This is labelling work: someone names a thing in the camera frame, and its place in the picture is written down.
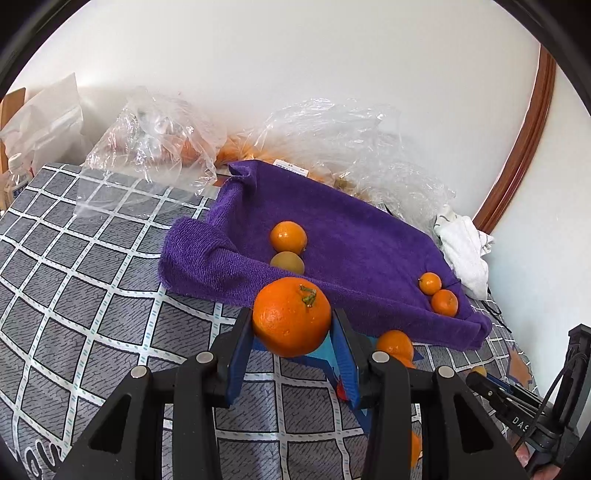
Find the large clear plastic bag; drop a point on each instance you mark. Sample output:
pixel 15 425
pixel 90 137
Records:
pixel 369 152

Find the grey checkered cloth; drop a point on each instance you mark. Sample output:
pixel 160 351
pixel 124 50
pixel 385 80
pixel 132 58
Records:
pixel 92 300

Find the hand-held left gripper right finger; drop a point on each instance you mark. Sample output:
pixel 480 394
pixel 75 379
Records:
pixel 346 360

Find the brown wooden door frame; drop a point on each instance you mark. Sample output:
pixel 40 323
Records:
pixel 521 138

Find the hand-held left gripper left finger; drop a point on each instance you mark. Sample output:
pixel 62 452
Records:
pixel 238 360

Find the small green plum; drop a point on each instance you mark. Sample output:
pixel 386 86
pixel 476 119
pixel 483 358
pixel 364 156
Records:
pixel 479 370
pixel 287 263

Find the orange net bag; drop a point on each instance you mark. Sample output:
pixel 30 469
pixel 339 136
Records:
pixel 240 150

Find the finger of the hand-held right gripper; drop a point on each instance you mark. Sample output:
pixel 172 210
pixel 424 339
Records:
pixel 579 341
pixel 498 390

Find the crumpled white cloth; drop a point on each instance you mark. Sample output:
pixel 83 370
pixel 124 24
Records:
pixel 466 249

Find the white plastic bag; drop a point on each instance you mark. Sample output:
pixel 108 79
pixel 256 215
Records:
pixel 46 120

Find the person's right hand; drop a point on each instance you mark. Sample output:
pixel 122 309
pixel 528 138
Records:
pixel 524 456

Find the small clear plastic bag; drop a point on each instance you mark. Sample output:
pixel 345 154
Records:
pixel 152 138

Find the clear plastic bottle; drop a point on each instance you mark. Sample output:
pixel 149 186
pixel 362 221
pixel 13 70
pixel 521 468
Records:
pixel 17 177

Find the purple towel tray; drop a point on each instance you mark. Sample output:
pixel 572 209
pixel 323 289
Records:
pixel 360 240

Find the red cherry tomato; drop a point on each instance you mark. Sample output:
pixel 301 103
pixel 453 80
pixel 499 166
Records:
pixel 341 392

